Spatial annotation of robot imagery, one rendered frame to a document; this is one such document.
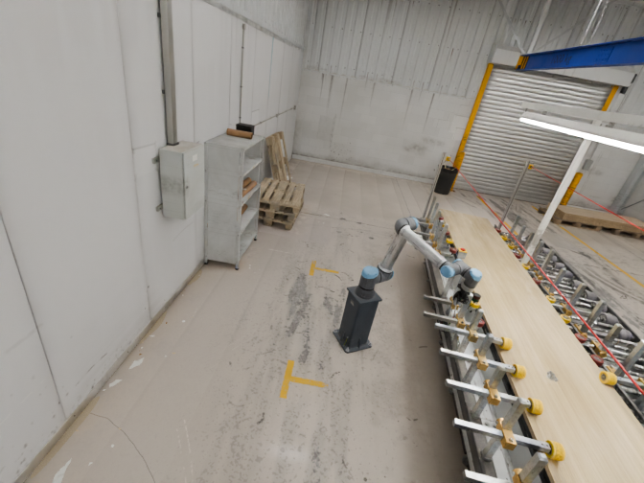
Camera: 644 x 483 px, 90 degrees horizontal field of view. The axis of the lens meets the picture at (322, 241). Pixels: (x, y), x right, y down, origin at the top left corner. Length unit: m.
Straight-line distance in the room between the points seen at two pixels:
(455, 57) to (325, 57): 3.36
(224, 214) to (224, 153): 0.71
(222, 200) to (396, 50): 7.13
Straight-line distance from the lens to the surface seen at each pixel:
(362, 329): 3.33
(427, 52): 10.04
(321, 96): 9.87
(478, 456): 2.28
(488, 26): 10.41
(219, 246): 4.24
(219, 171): 3.86
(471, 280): 2.59
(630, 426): 2.77
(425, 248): 2.60
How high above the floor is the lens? 2.39
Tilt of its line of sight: 27 degrees down
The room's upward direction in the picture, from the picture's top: 10 degrees clockwise
